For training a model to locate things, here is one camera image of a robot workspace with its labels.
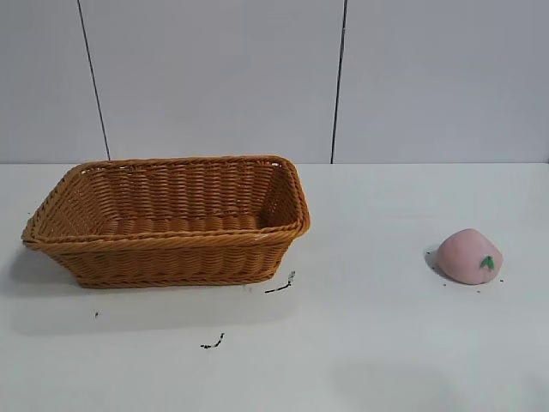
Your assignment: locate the pink peach with green leaf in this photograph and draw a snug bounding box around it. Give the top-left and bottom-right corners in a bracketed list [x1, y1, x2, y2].
[436, 228, 504, 286]

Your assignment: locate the brown woven wicker basket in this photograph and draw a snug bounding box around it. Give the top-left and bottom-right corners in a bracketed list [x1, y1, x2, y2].
[21, 154, 312, 289]

